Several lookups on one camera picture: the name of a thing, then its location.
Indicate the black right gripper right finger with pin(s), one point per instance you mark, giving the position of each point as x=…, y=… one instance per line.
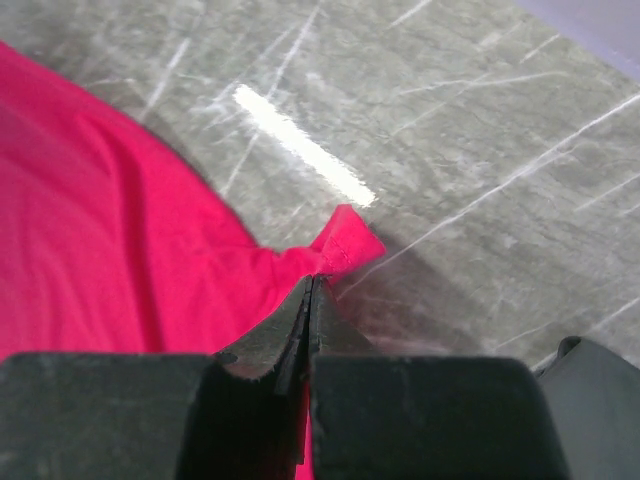
x=330, y=333

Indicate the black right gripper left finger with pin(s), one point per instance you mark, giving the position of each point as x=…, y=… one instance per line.
x=272, y=348

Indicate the crimson red t-shirt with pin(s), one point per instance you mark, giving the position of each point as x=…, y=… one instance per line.
x=122, y=275

